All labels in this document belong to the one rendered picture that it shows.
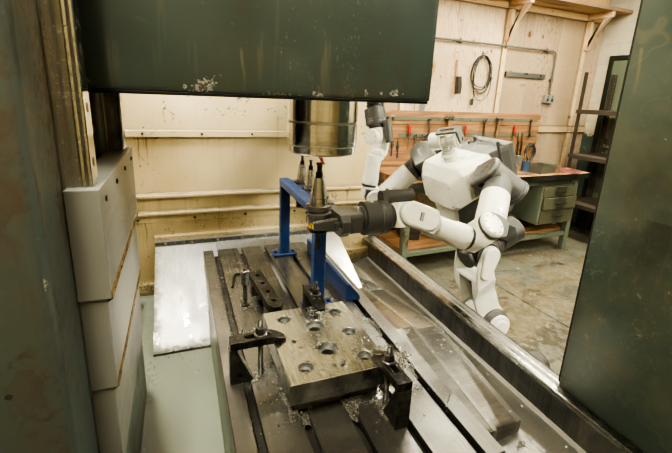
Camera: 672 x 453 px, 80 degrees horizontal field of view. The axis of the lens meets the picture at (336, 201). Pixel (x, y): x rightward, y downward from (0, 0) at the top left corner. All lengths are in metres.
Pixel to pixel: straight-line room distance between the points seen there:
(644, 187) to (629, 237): 0.12
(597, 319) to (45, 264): 1.15
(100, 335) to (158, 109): 1.27
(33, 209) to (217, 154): 1.39
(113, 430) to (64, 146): 0.50
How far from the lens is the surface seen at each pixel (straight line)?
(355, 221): 0.98
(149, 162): 1.93
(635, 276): 1.15
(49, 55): 0.69
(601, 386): 1.29
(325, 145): 0.87
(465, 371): 1.46
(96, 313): 0.76
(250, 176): 1.96
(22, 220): 0.59
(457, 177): 1.49
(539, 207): 4.51
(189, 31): 0.77
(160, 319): 1.76
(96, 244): 0.71
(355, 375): 0.94
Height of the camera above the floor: 1.57
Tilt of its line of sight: 15 degrees down
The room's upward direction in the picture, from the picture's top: 2 degrees clockwise
